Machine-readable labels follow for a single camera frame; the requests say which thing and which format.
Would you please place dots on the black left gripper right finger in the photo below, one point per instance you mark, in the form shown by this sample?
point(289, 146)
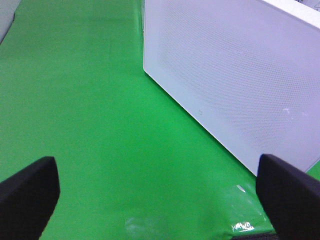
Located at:
point(290, 198)

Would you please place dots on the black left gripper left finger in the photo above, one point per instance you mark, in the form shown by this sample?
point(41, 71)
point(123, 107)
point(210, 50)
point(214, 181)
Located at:
point(28, 199)

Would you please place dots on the white microwave door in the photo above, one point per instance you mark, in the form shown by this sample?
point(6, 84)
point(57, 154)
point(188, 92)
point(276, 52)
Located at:
point(247, 72)

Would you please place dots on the clear tape patch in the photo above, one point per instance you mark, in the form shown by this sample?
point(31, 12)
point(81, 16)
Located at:
point(233, 213)

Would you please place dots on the white microwave oven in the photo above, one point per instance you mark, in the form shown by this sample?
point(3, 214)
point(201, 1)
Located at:
point(308, 11)

